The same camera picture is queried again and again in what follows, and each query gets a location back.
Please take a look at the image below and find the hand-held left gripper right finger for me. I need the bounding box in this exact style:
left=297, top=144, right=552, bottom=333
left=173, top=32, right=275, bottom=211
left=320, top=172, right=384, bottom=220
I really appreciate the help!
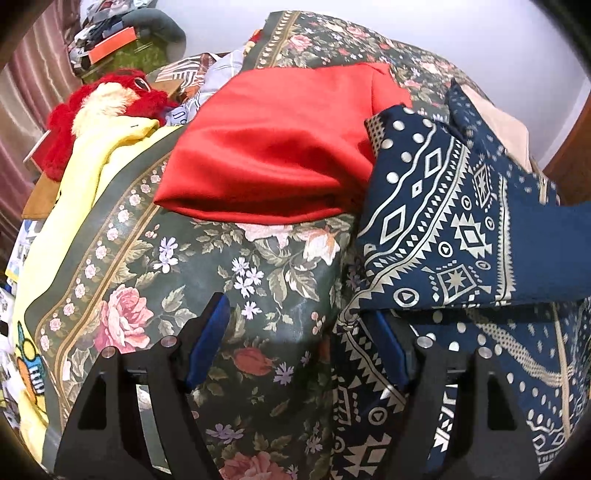
left=369, top=309, right=541, bottom=480

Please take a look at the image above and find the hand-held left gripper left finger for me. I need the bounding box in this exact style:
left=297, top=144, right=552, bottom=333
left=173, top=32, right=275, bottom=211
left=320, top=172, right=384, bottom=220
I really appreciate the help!
left=53, top=292, right=232, bottom=480

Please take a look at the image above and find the navy patterned garment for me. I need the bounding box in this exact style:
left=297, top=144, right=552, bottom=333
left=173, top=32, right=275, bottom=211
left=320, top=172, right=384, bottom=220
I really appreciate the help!
left=330, top=78, right=591, bottom=480

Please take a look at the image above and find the green floral bedspread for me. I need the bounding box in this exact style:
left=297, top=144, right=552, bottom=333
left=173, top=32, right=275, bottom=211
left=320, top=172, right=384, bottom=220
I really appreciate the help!
left=23, top=9, right=591, bottom=480

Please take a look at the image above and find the yellow blanket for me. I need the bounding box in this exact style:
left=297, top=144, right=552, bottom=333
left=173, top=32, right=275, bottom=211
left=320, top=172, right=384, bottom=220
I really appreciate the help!
left=9, top=117, right=183, bottom=444

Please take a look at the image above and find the red cloth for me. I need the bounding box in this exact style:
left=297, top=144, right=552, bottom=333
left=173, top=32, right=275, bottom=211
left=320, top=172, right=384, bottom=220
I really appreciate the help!
left=152, top=62, right=414, bottom=227

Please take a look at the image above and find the printed white cloth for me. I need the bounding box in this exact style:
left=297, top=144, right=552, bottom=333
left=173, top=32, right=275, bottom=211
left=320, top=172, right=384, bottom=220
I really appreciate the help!
left=0, top=219, right=28, bottom=430

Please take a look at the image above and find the tan suede cloth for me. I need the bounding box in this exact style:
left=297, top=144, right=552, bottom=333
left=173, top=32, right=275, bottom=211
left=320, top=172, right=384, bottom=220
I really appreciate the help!
left=22, top=171, right=61, bottom=220

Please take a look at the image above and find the beige cloth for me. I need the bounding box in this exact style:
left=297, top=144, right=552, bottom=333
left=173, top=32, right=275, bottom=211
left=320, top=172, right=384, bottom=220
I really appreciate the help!
left=459, top=83, right=534, bottom=171

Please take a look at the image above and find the wooden wardrobe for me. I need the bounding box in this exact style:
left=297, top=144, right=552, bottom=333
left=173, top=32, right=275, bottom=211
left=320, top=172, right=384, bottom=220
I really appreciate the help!
left=542, top=88, right=591, bottom=206

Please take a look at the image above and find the red plush toy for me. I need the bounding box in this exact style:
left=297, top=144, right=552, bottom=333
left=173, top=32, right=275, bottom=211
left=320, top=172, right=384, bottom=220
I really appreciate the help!
left=34, top=68, right=178, bottom=183

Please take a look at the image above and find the white checked cloth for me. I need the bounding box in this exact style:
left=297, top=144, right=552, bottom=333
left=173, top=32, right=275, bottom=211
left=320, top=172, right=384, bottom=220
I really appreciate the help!
left=164, top=48, right=245, bottom=125

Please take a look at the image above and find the brown striped cloth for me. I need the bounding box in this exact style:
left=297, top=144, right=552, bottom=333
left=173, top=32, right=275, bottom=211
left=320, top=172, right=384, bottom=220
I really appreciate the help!
left=145, top=53, right=218, bottom=100

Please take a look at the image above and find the green patterned cloth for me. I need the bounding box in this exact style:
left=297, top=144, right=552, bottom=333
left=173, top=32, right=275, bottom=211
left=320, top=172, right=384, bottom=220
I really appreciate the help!
left=83, top=37, right=171, bottom=84

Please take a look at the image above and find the pink curtain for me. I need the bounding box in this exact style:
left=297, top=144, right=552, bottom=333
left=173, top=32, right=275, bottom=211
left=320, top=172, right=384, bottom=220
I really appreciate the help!
left=0, top=9, right=86, bottom=259

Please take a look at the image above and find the orange box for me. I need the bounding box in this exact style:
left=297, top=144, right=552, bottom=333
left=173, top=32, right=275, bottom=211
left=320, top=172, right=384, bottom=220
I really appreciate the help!
left=88, top=27, right=139, bottom=65

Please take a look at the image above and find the grey cushion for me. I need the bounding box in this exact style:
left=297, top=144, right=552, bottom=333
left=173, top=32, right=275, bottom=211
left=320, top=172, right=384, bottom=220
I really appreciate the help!
left=122, top=9, right=188, bottom=51

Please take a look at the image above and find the pile of assorted clutter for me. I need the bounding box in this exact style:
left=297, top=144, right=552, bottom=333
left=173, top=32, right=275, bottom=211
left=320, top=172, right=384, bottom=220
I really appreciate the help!
left=67, top=0, right=139, bottom=75

